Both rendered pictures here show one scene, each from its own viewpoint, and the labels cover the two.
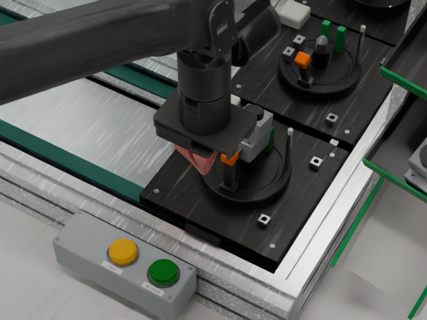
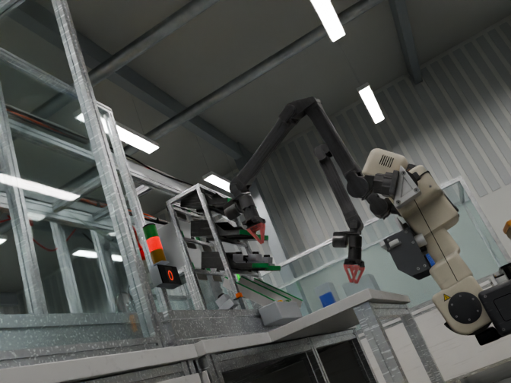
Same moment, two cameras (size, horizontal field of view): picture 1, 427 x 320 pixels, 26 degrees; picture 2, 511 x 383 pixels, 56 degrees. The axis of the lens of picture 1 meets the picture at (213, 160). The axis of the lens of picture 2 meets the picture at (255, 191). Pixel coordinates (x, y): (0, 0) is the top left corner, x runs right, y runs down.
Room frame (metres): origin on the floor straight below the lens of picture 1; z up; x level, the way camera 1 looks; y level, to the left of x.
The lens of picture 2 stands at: (1.07, 1.81, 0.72)
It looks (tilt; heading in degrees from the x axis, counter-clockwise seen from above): 21 degrees up; 256
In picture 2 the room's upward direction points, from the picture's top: 22 degrees counter-clockwise
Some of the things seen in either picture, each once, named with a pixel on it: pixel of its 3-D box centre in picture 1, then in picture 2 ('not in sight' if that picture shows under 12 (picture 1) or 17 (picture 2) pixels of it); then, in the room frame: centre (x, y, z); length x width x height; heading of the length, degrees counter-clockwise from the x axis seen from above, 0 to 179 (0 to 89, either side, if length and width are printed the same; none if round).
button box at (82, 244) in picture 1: (124, 264); (280, 313); (0.75, 0.13, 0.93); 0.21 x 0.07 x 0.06; 60
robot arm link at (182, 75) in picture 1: (208, 63); (245, 204); (0.70, 0.01, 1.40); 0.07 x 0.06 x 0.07; 141
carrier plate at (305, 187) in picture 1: (245, 176); not in sight; (0.89, -0.05, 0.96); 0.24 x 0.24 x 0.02; 60
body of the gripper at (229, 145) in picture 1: (204, 105); (252, 216); (0.69, 0.01, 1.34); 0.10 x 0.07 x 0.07; 59
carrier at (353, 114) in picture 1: (321, 53); not in sight; (1.11, -0.18, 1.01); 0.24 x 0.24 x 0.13; 60
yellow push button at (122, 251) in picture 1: (122, 253); not in sight; (0.75, 0.13, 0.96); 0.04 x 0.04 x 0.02
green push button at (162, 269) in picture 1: (163, 273); not in sight; (0.71, 0.07, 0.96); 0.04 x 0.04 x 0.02
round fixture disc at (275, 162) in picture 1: (246, 168); not in sight; (0.89, -0.05, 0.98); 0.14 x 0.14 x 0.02
